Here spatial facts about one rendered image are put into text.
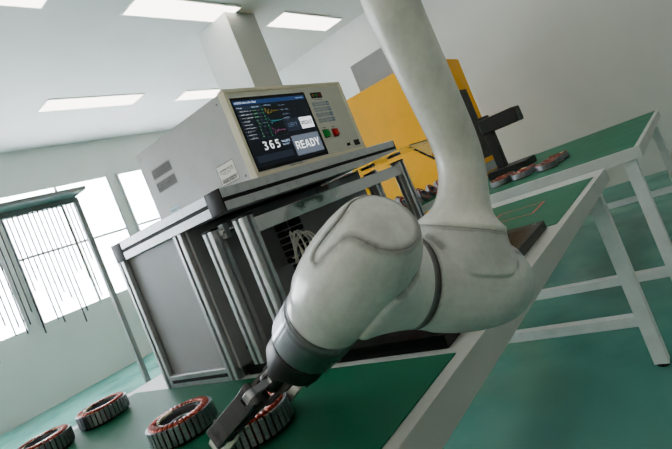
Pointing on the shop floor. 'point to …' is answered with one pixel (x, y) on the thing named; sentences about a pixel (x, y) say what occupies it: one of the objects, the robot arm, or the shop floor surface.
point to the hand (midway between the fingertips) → (254, 418)
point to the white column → (238, 52)
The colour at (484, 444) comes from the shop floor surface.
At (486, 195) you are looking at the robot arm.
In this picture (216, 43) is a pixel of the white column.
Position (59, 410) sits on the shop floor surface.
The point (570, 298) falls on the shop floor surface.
